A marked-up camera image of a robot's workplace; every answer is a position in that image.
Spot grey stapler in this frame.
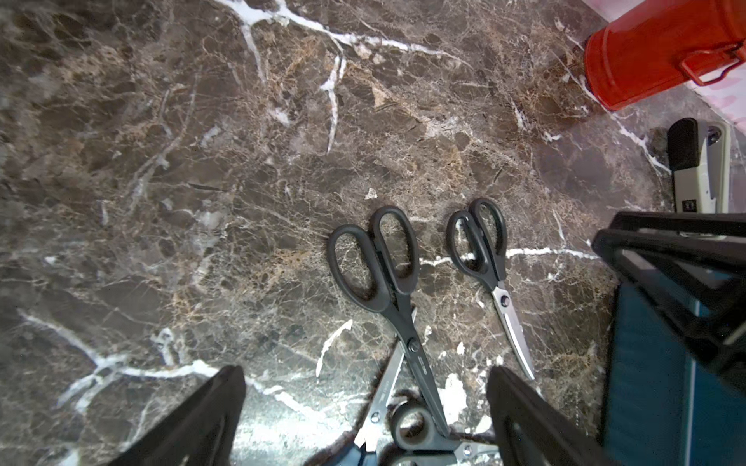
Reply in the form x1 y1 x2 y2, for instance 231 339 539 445
668 118 730 214

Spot blue handled scissors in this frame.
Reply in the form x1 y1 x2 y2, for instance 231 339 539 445
324 338 406 466

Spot large black scissors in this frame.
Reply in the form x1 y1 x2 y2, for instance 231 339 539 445
325 205 502 466

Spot medium black scissors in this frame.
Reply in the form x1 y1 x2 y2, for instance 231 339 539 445
446 198 535 381

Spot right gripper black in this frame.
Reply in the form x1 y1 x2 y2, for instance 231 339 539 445
592 211 745 392

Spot red pen holder cup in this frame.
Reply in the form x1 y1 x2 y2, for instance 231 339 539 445
585 0 745 111

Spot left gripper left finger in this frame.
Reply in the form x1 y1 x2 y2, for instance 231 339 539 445
111 365 246 465

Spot teal storage box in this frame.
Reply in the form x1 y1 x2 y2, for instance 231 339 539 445
602 282 745 465

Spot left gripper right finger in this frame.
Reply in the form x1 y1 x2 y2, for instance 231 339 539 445
486 366 612 465

